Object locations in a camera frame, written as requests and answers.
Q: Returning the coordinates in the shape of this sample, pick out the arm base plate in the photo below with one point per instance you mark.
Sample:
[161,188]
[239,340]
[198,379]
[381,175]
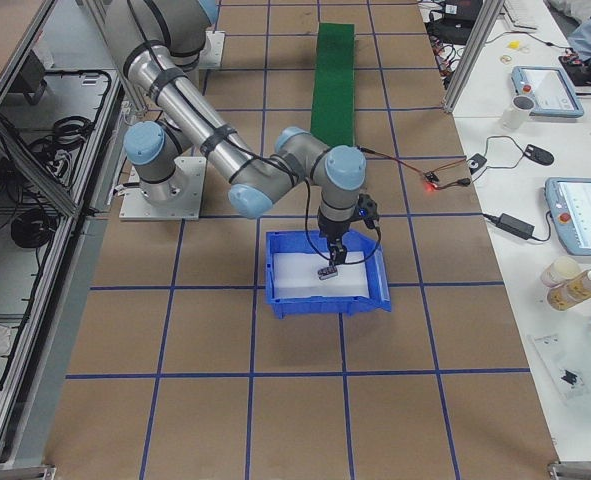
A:
[212,55]
[177,198]

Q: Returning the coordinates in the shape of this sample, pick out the white paper cup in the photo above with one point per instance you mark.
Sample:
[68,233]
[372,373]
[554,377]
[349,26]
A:
[517,113]

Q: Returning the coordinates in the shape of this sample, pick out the black oval mouse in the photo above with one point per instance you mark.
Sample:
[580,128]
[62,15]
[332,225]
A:
[539,155]

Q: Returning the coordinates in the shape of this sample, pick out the beige lidded cup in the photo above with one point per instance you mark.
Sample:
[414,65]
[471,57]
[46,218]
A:
[562,269]

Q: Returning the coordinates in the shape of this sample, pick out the red black wire controller board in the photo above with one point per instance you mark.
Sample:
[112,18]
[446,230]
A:
[429,177]

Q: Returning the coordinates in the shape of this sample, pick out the yellow drink can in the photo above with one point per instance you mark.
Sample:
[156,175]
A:
[571,292]

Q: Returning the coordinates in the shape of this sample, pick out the blue plastic bin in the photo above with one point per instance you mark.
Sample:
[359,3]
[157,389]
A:
[361,249]

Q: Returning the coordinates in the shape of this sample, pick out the white foam bin liner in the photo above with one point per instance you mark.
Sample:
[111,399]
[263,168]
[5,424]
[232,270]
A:
[295,275]

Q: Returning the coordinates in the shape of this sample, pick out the black power adapter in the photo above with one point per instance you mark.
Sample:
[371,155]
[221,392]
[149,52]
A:
[515,226]

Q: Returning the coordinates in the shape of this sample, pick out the lower teach pendant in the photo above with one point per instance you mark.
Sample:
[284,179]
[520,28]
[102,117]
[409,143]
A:
[569,200]

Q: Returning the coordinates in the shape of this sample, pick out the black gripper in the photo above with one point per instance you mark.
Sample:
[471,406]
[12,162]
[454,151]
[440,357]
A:
[333,231]

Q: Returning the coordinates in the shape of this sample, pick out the clear plastic bag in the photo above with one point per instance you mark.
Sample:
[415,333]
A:
[564,354]

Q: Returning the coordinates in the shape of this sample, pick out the green conveyor belt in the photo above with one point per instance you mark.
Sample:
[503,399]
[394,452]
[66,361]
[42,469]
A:
[333,104]

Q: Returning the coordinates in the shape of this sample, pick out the teach pendant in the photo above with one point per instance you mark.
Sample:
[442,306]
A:
[550,89]
[569,200]

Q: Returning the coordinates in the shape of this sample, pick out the aluminium frame post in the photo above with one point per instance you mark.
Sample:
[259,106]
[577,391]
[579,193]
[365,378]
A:
[481,30]

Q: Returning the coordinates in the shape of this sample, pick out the upper teach pendant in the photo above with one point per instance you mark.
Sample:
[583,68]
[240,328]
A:
[550,89]

